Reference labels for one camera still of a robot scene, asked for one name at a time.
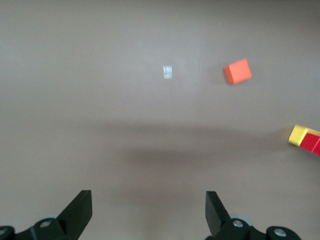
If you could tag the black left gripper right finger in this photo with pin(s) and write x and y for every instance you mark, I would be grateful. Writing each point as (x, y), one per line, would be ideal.
(216, 220)

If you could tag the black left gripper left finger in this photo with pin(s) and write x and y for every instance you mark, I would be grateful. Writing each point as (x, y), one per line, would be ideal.
(75, 215)

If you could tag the red cube block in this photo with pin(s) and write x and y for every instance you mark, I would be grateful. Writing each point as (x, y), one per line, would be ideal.
(311, 143)

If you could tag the yellow cube block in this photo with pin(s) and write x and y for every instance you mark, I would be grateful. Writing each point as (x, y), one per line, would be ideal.
(296, 135)

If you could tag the orange cube block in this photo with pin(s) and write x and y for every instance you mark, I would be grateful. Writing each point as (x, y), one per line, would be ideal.
(237, 71)

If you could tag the small clear tape patch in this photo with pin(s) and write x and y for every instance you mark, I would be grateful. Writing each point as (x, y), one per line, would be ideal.
(167, 72)

